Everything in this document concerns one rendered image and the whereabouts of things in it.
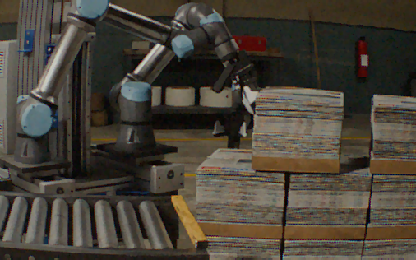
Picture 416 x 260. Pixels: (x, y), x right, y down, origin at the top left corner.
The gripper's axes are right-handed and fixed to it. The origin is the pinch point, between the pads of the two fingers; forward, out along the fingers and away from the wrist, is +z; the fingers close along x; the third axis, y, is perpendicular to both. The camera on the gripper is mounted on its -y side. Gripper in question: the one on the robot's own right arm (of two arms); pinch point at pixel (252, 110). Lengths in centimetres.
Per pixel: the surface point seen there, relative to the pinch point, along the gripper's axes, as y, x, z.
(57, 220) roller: -43, -85, -2
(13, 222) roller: -51, -94, -7
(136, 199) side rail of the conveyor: -31, -54, 4
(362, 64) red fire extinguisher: 43, 691, 50
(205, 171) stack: -18.8, -19.1, 9.0
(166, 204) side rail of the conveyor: -24, -51, 9
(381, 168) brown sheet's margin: 34, -19, 35
